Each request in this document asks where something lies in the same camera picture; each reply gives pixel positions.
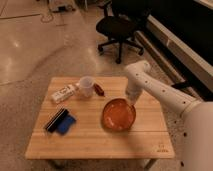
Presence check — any black striped eraser brush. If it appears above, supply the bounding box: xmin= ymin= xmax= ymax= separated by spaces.
xmin=44 ymin=108 xmax=68 ymax=133

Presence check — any red brown small object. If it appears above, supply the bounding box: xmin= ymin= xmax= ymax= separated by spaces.
xmin=94 ymin=84 xmax=105 ymax=96

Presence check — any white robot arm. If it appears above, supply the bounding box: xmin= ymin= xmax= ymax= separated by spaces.
xmin=124 ymin=60 xmax=213 ymax=171

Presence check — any white device on floor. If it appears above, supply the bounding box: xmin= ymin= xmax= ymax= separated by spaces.
xmin=47 ymin=0 xmax=75 ymax=12

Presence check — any orange ceramic bowl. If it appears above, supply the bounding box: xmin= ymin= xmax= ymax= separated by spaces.
xmin=101 ymin=98 xmax=136 ymax=132

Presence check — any black office chair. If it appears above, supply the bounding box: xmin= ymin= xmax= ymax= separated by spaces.
xmin=96 ymin=0 xmax=151 ymax=64

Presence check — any wooden table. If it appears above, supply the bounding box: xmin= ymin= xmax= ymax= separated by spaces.
xmin=25 ymin=77 xmax=175 ymax=159

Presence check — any clear plastic measuring cup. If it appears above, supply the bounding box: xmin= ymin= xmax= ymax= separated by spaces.
xmin=77 ymin=76 xmax=94 ymax=98

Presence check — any blue sponge block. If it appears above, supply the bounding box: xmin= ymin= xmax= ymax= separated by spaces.
xmin=56 ymin=115 xmax=76 ymax=135

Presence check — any floor cable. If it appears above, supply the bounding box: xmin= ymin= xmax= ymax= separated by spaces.
xmin=0 ymin=2 xmax=56 ymax=25

